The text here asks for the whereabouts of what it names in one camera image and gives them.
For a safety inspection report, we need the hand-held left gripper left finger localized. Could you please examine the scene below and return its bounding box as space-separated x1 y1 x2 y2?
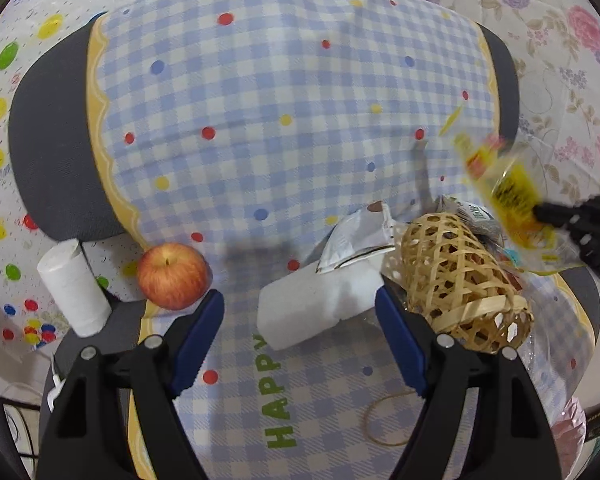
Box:
35 289 226 480

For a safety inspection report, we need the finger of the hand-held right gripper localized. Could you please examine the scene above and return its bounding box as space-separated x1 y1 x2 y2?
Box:
532 194 600 231
562 222 600 286

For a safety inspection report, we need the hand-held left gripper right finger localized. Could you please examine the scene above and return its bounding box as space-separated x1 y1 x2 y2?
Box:
374 284 564 480

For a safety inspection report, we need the yellow clear plastic wrapper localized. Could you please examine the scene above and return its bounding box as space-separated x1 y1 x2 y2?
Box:
437 105 588 277

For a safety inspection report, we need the white green wrapper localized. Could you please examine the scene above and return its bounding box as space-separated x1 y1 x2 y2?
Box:
432 195 506 252

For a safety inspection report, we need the woven bamboo basket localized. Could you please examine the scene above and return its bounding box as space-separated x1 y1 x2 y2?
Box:
400 212 535 356

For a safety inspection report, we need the red apple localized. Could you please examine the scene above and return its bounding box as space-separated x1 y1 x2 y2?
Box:
137 243 213 311

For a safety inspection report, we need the tan rubber band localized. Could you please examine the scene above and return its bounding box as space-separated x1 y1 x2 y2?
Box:
362 392 429 447

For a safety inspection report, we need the white tissue pack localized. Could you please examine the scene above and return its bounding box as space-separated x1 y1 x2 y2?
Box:
257 262 388 352

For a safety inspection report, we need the silver foil wrapper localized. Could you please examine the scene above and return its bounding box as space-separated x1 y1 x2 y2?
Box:
316 202 398 275

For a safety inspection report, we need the white toilet paper roll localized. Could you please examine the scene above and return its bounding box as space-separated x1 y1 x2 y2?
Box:
36 239 112 338

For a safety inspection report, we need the pink plastic bag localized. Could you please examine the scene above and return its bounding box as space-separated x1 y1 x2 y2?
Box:
549 399 589 473

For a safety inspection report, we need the blue checkered dotted blanket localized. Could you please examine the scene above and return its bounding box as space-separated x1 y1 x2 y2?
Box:
86 0 600 480

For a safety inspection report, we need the white cable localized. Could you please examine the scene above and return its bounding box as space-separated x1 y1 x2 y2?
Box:
0 355 66 413

